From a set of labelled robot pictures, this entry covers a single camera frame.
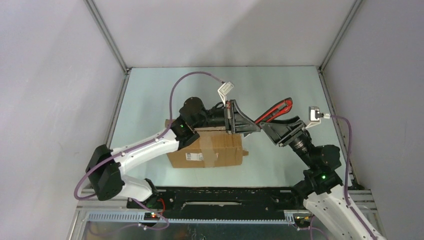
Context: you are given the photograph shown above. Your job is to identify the left small circuit board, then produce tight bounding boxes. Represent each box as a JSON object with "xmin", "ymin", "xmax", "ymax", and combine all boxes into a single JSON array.
[{"xmin": 143, "ymin": 212, "xmax": 161, "ymax": 221}]

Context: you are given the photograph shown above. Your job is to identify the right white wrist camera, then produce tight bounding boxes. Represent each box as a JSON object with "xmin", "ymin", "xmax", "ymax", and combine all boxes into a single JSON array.
[{"xmin": 305, "ymin": 106, "xmax": 323, "ymax": 129}]

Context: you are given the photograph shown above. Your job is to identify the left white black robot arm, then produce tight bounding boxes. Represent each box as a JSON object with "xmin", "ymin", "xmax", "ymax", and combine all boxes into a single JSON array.
[{"xmin": 85, "ymin": 97, "xmax": 261, "ymax": 208}]

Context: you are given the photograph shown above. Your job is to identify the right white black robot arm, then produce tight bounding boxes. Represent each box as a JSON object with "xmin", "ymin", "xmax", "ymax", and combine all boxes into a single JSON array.
[{"xmin": 258, "ymin": 116, "xmax": 384, "ymax": 240}]

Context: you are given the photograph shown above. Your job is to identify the right small circuit board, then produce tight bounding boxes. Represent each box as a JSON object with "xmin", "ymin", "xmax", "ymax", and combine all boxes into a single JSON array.
[{"xmin": 294, "ymin": 215, "xmax": 313, "ymax": 224}]

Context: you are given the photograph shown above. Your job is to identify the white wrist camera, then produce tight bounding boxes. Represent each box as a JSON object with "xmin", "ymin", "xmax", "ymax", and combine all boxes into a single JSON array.
[
  {"xmin": 217, "ymin": 81, "xmax": 234, "ymax": 105},
  {"xmin": 305, "ymin": 106, "xmax": 323, "ymax": 129}
]

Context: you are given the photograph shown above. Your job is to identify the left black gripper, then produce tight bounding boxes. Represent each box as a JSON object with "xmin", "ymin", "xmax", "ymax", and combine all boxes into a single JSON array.
[{"xmin": 192, "ymin": 100, "xmax": 260, "ymax": 135}]

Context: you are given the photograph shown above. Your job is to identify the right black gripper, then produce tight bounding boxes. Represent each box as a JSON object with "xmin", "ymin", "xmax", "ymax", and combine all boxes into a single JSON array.
[{"xmin": 258, "ymin": 115, "xmax": 315, "ymax": 167}]

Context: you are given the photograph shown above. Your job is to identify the brown cardboard express box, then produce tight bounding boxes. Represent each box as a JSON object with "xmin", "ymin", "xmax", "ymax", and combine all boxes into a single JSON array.
[{"xmin": 167, "ymin": 127, "xmax": 249, "ymax": 169}]

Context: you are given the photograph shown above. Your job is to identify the grey slotted cable duct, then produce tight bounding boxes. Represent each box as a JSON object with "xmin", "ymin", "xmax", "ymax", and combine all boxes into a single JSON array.
[{"xmin": 86, "ymin": 211, "xmax": 295, "ymax": 224}]

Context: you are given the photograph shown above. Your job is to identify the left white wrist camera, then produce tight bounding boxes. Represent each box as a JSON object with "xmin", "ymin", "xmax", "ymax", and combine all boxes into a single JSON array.
[{"xmin": 217, "ymin": 81, "xmax": 234, "ymax": 105}]

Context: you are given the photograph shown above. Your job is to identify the red black utility knife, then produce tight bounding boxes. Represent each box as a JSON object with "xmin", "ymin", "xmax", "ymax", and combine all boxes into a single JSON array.
[{"xmin": 254, "ymin": 97, "xmax": 293, "ymax": 124}]

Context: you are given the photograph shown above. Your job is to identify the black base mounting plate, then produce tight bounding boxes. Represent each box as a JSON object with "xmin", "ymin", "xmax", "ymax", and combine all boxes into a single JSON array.
[{"xmin": 142, "ymin": 186, "xmax": 312, "ymax": 211}]

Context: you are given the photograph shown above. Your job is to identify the aluminium frame rail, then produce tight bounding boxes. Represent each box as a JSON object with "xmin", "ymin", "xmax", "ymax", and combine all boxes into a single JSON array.
[{"xmin": 83, "ymin": 0, "xmax": 130, "ymax": 75}]

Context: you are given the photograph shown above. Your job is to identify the small circuit board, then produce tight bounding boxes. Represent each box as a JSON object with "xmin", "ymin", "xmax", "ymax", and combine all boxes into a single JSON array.
[
  {"xmin": 143, "ymin": 212, "xmax": 161, "ymax": 221},
  {"xmin": 294, "ymin": 215, "xmax": 313, "ymax": 224}
]

